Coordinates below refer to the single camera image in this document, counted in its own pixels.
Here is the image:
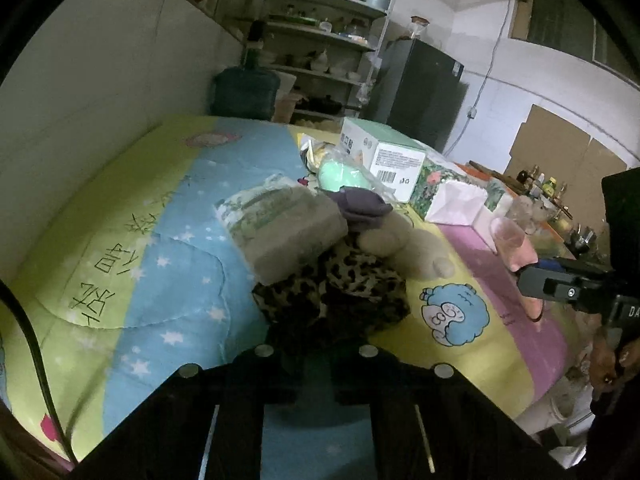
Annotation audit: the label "row of condiment bottles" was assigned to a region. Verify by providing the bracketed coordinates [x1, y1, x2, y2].
[515, 162, 571, 206]

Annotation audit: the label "floral tissue pack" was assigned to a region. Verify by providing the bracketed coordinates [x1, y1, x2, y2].
[410, 155, 516, 230]

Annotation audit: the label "beige plush toy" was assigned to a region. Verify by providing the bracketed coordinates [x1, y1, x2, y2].
[357, 212, 457, 279]

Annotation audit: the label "pink plush toy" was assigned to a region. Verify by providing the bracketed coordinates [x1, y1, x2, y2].
[490, 216, 546, 323]

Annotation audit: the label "cardboard sheets on wall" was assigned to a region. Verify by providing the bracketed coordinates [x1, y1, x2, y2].
[505, 104, 628, 196]

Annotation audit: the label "wall window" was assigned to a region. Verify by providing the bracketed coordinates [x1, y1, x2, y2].
[510, 0, 640, 76]

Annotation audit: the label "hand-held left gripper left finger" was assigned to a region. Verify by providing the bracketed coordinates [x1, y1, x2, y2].
[70, 345, 311, 480]

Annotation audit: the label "dark grey fridge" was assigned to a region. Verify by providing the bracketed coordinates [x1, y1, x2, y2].
[362, 37, 471, 153]

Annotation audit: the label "leopard print cloth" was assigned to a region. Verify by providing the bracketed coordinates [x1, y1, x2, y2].
[251, 240, 412, 356]

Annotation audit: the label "person's right hand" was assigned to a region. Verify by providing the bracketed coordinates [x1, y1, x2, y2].
[589, 330, 640, 401]

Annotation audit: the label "green water jug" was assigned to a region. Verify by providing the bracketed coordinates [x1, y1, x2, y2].
[210, 20, 280, 121]

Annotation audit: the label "white snack packet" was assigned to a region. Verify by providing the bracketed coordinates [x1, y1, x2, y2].
[298, 135, 346, 181]

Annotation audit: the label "white metal shelf rack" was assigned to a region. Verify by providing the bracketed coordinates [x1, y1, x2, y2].
[245, 0, 391, 123]

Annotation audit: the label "white green tissue pack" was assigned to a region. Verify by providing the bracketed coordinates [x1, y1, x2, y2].
[215, 175, 349, 284]

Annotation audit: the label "white sack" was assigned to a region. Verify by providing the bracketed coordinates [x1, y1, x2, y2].
[275, 72, 301, 121]

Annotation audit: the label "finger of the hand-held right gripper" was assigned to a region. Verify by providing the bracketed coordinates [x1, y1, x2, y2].
[517, 265, 616, 312]

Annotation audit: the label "purple cloth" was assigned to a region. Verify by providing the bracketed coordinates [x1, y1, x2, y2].
[334, 186, 394, 233]

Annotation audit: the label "green and white carton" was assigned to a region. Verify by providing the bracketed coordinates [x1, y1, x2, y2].
[337, 117, 427, 204]

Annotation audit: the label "black cable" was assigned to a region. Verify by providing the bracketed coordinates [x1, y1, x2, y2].
[0, 280, 78, 466]

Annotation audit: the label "black wok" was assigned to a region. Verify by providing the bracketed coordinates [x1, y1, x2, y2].
[300, 95, 346, 113]

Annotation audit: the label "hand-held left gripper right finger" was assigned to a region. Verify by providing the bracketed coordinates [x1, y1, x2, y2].
[332, 345, 566, 480]

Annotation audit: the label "mint green sponge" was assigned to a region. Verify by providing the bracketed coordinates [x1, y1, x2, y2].
[317, 156, 396, 198]

